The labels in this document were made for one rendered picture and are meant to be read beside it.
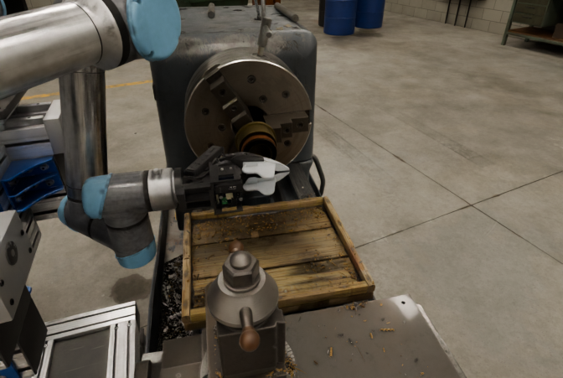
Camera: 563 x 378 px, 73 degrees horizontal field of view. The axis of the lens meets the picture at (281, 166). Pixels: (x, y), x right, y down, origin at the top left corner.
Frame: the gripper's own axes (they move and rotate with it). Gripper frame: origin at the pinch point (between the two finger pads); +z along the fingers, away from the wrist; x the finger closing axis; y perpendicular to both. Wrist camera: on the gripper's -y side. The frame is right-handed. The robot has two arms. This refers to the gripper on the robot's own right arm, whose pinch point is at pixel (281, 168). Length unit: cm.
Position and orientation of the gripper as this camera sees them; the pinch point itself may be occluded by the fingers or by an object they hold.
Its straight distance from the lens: 73.8
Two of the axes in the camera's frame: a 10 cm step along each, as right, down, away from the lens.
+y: 2.0, 5.1, -8.3
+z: 9.8, -1.1, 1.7
